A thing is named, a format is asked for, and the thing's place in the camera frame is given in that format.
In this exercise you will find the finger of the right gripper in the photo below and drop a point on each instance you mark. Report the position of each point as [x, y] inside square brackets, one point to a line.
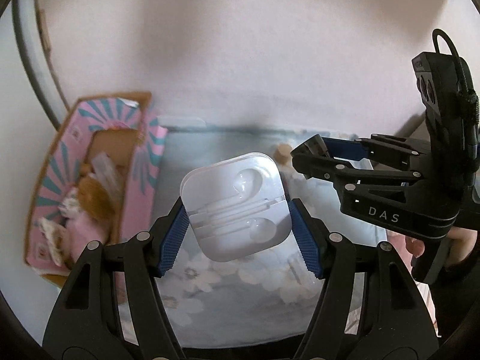
[339, 148]

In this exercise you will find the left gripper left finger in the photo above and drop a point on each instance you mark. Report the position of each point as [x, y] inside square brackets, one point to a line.
[85, 321]

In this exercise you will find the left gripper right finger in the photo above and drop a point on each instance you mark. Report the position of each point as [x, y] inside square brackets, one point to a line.
[369, 306]

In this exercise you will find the white floral sock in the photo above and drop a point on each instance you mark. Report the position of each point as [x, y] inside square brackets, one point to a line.
[57, 239]

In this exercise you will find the pink fluffy cloth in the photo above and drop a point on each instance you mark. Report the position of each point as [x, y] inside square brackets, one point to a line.
[82, 230]

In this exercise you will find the white earphone case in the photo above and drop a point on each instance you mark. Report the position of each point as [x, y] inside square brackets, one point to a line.
[237, 207]

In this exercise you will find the beige cylinder jar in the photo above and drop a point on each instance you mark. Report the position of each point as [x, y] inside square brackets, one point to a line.
[282, 154]

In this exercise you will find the person's right hand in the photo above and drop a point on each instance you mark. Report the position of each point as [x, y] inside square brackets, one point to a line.
[454, 248]

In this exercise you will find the white table tray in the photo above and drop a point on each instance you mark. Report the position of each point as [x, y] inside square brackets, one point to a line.
[181, 123]

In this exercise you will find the pink teal cardboard box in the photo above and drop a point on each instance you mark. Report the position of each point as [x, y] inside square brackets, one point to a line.
[114, 138]

